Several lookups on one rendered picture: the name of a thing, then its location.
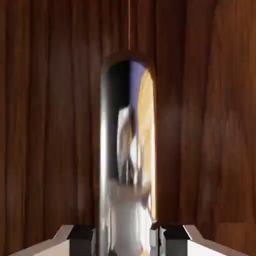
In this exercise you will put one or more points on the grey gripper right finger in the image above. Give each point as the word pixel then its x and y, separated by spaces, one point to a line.
pixel 176 242

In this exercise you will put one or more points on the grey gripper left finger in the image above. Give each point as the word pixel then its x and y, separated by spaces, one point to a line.
pixel 80 242

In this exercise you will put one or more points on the dark wood drawer front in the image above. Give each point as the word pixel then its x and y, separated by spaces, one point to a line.
pixel 50 110

